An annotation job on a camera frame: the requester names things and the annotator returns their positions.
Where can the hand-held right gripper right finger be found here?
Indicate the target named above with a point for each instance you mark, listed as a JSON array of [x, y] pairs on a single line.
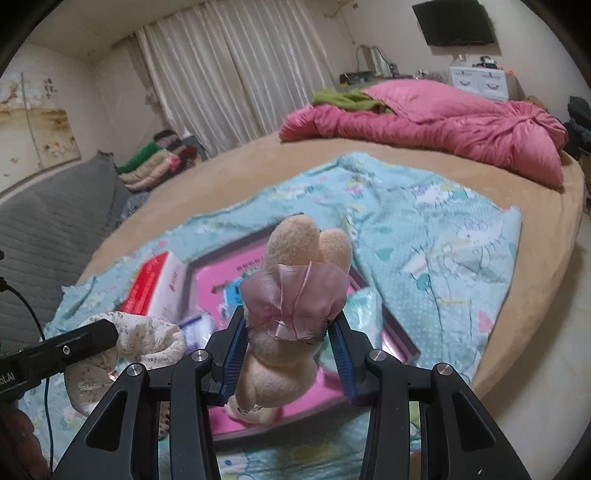
[[341, 364]]

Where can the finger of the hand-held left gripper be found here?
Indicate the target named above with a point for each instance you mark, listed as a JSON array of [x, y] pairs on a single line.
[[74, 348]]

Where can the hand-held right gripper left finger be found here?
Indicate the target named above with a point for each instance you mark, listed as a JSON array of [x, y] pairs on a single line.
[[233, 355]]

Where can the beige plush rabbit pink bow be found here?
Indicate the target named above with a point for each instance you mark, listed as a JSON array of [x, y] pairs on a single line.
[[277, 369]]

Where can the white floral cloth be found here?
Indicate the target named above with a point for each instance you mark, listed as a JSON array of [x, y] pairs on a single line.
[[147, 337]]

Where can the pink lined cardboard box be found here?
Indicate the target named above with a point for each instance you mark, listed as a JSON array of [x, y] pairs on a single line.
[[217, 277]]

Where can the person's left hand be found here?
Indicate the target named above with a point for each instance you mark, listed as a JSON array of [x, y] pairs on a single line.
[[21, 443]]

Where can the blue white plastic packet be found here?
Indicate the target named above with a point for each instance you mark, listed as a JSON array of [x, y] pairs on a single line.
[[196, 330]]

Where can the pale green tissue packet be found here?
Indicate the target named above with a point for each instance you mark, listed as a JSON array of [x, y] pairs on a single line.
[[364, 309]]

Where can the red and white carton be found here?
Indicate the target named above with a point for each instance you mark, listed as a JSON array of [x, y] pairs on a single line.
[[157, 286]]

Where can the grey quilted sofa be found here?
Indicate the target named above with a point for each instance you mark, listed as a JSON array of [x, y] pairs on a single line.
[[55, 217]]

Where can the light blue printed blanket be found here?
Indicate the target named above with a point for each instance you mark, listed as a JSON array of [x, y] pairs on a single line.
[[415, 230]]

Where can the stack of folded blankets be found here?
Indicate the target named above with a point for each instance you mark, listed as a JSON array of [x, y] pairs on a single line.
[[157, 161]]

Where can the round tan bed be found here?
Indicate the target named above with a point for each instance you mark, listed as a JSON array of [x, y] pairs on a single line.
[[545, 277]]

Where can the pink quilt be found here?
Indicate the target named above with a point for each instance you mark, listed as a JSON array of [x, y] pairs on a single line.
[[438, 124]]

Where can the green cloth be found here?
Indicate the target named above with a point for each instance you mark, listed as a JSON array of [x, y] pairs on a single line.
[[346, 99]]

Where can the white curtain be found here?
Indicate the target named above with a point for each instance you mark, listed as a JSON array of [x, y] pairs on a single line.
[[231, 69]]

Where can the small vanity mirror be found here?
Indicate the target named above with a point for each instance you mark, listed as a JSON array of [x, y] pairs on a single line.
[[371, 60]]

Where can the white drawer cabinet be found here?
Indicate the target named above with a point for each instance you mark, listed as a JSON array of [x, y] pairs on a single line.
[[480, 83]]

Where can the dark clothes pile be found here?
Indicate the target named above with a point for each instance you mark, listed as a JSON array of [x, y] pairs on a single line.
[[579, 124]]

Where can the wall poster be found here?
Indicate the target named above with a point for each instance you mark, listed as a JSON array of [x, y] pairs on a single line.
[[41, 124]]

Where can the wall mounted black television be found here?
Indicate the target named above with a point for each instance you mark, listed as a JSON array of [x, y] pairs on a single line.
[[455, 23]]

